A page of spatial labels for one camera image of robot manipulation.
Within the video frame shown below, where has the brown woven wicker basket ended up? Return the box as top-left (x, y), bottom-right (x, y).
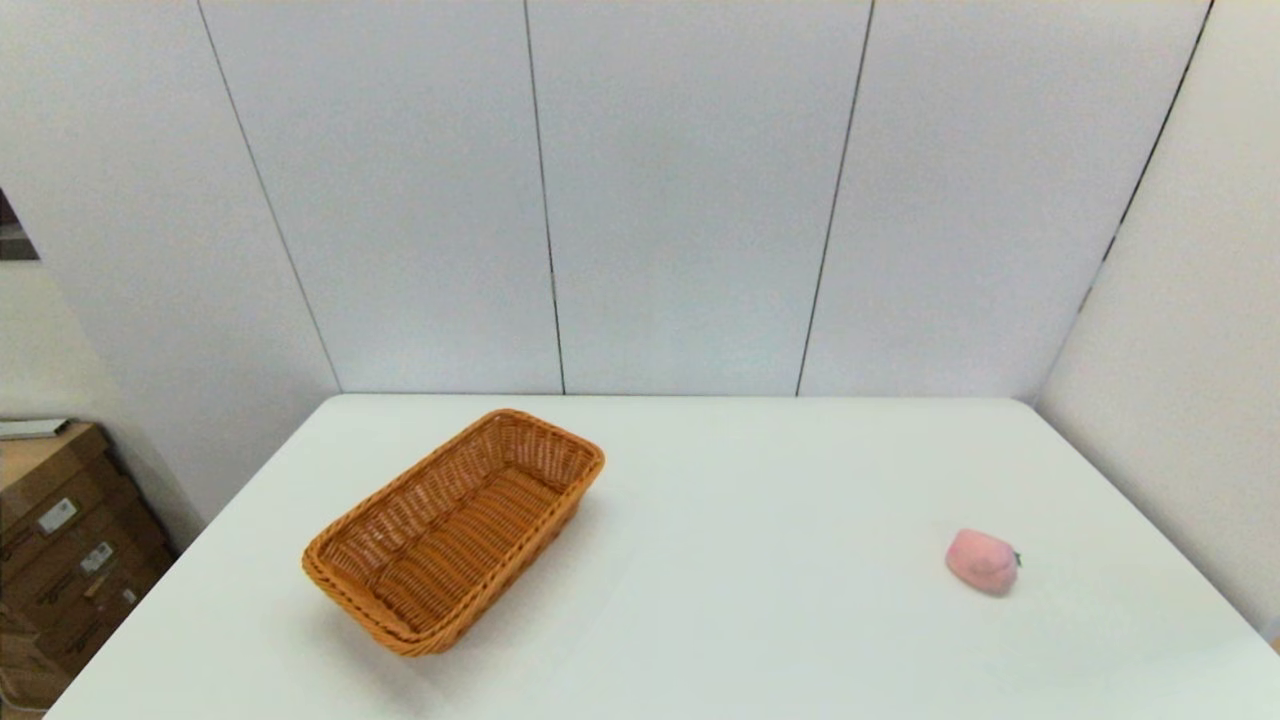
top-left (302, 408), bottom-right (606, 658)

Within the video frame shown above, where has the pink plush peach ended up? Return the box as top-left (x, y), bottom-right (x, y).
top-left (945, 528), bottom-right (1023, 598)

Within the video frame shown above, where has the white flat board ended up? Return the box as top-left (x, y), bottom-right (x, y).
top-left (0, 417), bottom-right (74, 442)

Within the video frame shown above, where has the dark background shelf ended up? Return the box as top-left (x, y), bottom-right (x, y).
top-left (0, 190), bottom-right (41, 263)

